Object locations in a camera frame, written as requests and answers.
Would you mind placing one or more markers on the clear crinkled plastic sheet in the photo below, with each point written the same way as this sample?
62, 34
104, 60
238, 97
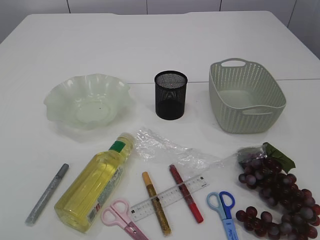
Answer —
156, 149

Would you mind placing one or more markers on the yellow oil bottle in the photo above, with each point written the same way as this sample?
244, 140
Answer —
80, 204

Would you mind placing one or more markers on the blue scissors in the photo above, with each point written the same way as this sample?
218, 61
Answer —
224, 212

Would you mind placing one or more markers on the purple artificial grape bunch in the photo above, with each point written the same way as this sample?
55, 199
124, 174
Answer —
267, 169

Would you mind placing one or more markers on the black mesh pen holder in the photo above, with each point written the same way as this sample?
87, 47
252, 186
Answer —
170, 94

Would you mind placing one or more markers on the red glitter pen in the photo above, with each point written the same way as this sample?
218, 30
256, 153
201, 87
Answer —
186, 194

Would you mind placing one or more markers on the frosted wavy glass plate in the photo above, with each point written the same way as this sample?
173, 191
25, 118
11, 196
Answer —
87, 102

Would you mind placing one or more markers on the clear plastic ruler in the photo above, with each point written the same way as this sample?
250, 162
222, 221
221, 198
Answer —
167, 197

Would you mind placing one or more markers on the grey-green woven plastic basket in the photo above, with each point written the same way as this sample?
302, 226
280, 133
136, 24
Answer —
245, 98

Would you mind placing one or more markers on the gold glitter pen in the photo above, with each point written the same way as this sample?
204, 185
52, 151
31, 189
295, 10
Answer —
159, 212

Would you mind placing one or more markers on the silver glitter pen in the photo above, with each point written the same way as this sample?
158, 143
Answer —
46, 196

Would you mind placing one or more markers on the pink scissors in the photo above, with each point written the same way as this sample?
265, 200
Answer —
118, 214

